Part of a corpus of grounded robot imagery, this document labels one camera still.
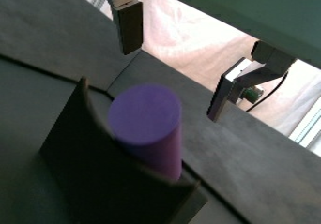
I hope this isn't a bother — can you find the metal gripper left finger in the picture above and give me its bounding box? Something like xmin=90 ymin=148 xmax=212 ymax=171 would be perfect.
xmin=107 ymin=0 xmax=144 ymax=55

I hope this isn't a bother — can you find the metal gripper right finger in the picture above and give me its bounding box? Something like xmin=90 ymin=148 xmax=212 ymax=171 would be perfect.
xmin=208 ymin=40 xmax=296 ymax=121

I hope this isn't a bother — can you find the purple cylinder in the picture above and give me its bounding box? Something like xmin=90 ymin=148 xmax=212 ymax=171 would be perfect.
xmin=109 ymin=83 xmax=182 ymax=180

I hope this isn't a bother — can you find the black curved holder stand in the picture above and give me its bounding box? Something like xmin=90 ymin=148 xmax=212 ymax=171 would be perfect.
xmin=41 ymin=79 xmax=208 ymax=224

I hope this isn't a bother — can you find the black cable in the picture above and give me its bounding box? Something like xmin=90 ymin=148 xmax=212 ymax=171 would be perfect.
xmin=245 ymin=71 xmax=292 ymax=113

